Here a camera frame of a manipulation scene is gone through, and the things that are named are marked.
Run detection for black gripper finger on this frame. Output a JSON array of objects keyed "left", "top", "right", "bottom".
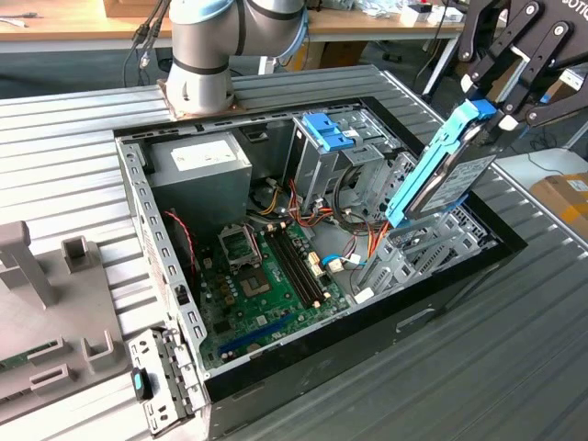
[
  {"left": 458, "top": 0, "right": 543, "bottom": 100},
  {"left": 493, "top": 20, "right": 588, "bottom": 130}
]

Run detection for hard disk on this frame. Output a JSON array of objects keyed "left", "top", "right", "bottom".
[{"left": 384, "top": 98, "right": 500, "bottom": 229}]

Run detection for orange power wire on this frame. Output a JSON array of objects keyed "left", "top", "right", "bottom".
[{"left": 367, "top": 220, "right": 391, "bottom": 263}]

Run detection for metal disk bay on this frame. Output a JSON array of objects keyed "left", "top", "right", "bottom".
[{"left": 356, "top": 220, "right": 500, "bottom": 295}]

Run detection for white boxes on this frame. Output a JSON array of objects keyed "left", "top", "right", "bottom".
[{"left": 399, "top": 4, "right": 465, "bottom": 27}]

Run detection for white side table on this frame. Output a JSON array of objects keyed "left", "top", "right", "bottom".
[{"left": 498, "top": 149, "right": 588, "bottom": 194}]

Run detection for wooden desk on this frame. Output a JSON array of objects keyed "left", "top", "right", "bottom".
[
  {"left": 305, "top": 8, "right": 465, "bottom": 45},
  {"left": 0, "top": 0, "right": 174, "bottom": 54}
]

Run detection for brown cardboard box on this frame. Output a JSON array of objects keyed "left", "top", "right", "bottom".
[{"left": 316, "top": 40, "right": 368, "bottom": 70}]

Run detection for cardboard box with labels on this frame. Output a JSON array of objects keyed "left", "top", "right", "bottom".
[{"left": 530, "top": 172, "right": 588, "bottom": 240}]

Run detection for blue plastic drive latch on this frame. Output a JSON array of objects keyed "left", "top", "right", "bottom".
[{"left": 301, "top": 112, "right": 358, "bottom": 153}]

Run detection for metal drive cage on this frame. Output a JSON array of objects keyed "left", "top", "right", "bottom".
[{"left": 282, "top": 107, "right": 401, "bottom": 217}]

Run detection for black RAM slot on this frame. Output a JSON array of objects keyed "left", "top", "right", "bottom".
[
  {"left": 266, "top": 224, "right": 322, "bottom": 310},
  {"left": 278, "top": 223, "right": 331, "bottom": 302}
]

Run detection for grey power supply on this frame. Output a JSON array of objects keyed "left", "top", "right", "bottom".
[{"left": 145, "top": 132, "right": 254, "bottom": 235}]

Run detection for CPU socket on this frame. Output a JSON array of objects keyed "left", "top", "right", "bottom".
[{"left": 216, "top": 223, "right": 264, "bottom": 271}]

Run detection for metal socket cover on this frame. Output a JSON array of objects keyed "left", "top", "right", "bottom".
[{"left": 218, "top": 224, "right": 262, "bottom": 269}]

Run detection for green motherboard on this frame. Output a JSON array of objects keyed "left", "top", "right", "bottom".
[{"left": 195, "top": 220, "right": 350, "bottom": 368}]

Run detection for small cardboard box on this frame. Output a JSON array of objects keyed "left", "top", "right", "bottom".
[{"left": 103, "top": 0, "right": 157, "bottom": 18}]

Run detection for black open PC case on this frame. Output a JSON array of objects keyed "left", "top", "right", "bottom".
[{"left": 112, "top": 94, "right": 529, "bottom": 441}]

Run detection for blue expansion slot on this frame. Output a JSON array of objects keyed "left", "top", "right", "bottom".
[{"left": 218, "top": 314, "right": 293, "bottom": 355}]

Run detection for black blue latch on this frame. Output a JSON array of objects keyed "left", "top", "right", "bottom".
[{"left": 130, "top": 367, "right": 156, "bottom": 401}]

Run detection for grey parts rack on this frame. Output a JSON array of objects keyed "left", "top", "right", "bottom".
[{"left": 0, "top": 220, "right": 130, "bottom": 426}]

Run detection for green RAM stick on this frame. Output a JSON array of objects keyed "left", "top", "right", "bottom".
[{"left": 0, "top": 342, "right": 51, "bottom": 371}]

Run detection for black round cable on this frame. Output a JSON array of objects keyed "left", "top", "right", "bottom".
[{"left": 333, "top": 164, "right": 396, "bottom": 231}]

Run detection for brown base plate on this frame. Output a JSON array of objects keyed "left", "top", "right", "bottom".
[{"left": 157, "top": 77, "right": 245, "bottom": 121}]

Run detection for yellow orange wire bundle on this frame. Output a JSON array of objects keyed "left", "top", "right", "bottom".
[{"left": 250, "top": 177, "right": 336, "bottom": 231}]

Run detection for white plug blue wire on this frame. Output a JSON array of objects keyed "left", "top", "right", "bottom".
[{"left": 321, "top": 254, "right": 368, "bottom": 275}]

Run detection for black base cables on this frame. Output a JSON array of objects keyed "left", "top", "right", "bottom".
[{"left": 122, "top": 0, "right": 167, "bottom": 88}]

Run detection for red black twisted wire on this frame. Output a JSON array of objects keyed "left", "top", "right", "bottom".
[{"left": 164, "top": 209, "right": 199, "bottom": 273}]

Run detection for metal slot bracket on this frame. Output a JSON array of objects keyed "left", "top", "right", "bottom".
[{"left": 128, "top": 325, "right": 207, "bottom": 435}]

